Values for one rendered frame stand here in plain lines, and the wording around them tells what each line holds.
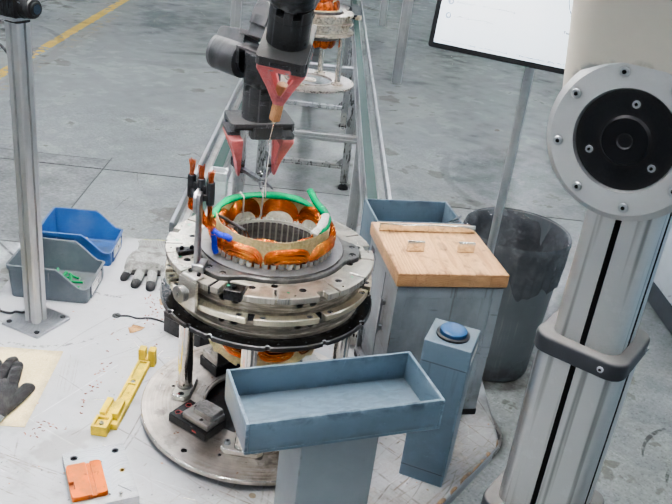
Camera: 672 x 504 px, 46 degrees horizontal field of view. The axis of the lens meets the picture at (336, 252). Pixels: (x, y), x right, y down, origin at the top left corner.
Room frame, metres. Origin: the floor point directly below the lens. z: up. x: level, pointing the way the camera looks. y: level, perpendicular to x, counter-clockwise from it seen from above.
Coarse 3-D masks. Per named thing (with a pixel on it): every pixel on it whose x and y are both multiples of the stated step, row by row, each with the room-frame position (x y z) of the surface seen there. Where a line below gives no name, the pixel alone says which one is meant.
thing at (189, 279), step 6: (186, 270) 0.97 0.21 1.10; (192, 270) 0.97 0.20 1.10; (180, 276) 0.96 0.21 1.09; (186, 276) 0.96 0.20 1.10; (192, 276) 0.95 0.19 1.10; (180, 282) 0.96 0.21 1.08; (186, 282) 0.95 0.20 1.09; (192, 282) 0.95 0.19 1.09; (192, 288) 0.95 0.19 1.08; (192, 294) 0.95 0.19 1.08; (192, 300) 0.95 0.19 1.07; (186, 306) 0.95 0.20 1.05; (192, 306) 0.95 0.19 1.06
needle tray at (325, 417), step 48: (240, 384) 0.80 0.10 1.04; (288, 384) 0.82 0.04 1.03; (336, 384) 0.85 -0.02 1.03; (384, 384) 0.86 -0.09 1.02; (432, 384) 0.82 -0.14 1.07; (240, 432) 0.71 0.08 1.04; (288, 432) 0.71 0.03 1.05; (336, 432) 0.74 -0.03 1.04; (384, 432) 0.76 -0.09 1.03; (288, 480) 0.76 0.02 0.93; (336, 480) 0.75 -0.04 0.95
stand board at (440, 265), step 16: (432, 224) 1.32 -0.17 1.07; (448, 224) 1.33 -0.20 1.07; (384, 240) 1.23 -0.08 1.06; (400, 240) 1.24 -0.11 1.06; (416, 240) 1.25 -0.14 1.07; (432, 240) 1.25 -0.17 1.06; (448, 240) 1.26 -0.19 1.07; (464, 240) 1.27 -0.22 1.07; (480, 240) 1.28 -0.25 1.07; (384, 256) 1.19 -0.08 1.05; (400, 256) 1.17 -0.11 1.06; (416, 256) 1.18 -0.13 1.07; (432, 256) 1.19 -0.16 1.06; (448, 256) 1.20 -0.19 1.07; (464, 256) 1.20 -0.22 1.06; (480, 256) 1.21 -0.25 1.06; (400, 272) 1.11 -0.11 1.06; (416, 272) 1.12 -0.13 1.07; (432, 272) 1.13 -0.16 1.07; (448, 272) 1.14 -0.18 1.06; (464, 272) 1.14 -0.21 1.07; (480, 272) 1.15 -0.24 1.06; (496, 272) 1.16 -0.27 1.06
